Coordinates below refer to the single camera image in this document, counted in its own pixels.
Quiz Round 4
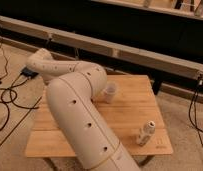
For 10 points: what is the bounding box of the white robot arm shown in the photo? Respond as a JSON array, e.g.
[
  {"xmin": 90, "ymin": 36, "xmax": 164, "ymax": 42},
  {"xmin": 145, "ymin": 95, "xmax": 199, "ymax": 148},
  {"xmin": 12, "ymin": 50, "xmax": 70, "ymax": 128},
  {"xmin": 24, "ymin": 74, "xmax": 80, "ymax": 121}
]
[{"xmin": 27, "ymin": 48, "xmax": 140, "ymax": 171}]

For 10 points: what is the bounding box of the low wooden table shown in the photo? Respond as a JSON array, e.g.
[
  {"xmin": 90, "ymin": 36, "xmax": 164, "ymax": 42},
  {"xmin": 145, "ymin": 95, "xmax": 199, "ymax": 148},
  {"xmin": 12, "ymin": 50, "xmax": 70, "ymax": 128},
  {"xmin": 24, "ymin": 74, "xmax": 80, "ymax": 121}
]
[{"xmin": 25, "ymin": 75, "xmax": 173, "ymax": 158}]

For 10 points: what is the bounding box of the white plastic bottle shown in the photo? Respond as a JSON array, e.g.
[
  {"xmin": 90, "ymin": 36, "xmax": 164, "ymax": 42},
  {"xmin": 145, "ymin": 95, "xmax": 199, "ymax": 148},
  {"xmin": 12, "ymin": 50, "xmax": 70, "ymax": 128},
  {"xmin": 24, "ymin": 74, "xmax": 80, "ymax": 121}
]
[{"xmin": 136, "ymin": 121, "xmax": 156, "ymax": 146}]

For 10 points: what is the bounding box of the black floor cables left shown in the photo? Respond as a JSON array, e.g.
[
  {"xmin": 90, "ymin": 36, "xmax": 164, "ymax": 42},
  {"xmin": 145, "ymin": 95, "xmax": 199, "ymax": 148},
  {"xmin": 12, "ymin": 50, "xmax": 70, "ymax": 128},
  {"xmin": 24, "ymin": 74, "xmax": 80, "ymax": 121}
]
[{"xmin": 0, "ymin": 36, "xmax": 44, "ymax": 153}]

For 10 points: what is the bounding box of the long grey rail beam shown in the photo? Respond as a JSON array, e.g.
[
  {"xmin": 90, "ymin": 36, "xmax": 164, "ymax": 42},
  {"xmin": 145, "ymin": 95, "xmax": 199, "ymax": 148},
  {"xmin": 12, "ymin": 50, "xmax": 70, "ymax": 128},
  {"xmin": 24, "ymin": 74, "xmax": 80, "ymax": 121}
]
[{"xmin": 0, "ymin": 16, "xmax": 203, "ymax": 79}]

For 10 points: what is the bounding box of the black cable right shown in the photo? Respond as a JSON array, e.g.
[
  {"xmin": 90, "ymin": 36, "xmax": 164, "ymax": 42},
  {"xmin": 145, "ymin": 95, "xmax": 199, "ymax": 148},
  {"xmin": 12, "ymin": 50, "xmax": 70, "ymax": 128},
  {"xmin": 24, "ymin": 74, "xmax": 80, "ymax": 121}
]
[{"xmin": 188, "ymin": 74, "xmax": 203, "ymax": 168}]

